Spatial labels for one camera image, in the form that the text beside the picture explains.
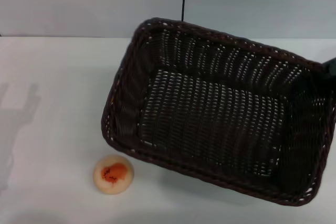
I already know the dark brown woven wicker basket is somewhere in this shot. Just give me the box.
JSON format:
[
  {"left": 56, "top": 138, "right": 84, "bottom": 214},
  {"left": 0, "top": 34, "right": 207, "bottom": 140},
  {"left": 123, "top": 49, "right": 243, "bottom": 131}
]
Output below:
[{"left": 100, "top": 17, "right": 336, "bottom": 207}]

